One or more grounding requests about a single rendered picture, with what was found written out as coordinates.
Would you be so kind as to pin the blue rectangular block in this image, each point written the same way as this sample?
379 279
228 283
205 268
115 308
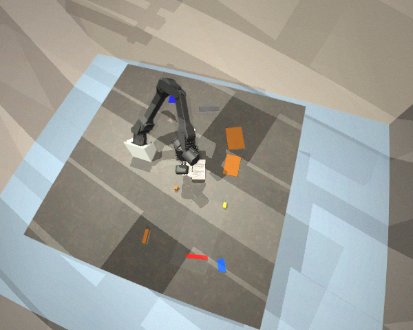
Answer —
221 265

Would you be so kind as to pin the orange flat bar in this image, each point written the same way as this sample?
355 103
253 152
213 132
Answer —
145 236

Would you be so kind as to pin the red flat bar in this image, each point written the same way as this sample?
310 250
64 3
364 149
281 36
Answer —
194 256

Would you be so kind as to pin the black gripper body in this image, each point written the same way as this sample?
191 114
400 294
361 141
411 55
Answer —
182 169

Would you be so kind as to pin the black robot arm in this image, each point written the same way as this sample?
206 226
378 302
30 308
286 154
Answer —
186 132

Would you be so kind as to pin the orange flat rectangular plate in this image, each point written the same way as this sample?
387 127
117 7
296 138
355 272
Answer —
232 165
235 138

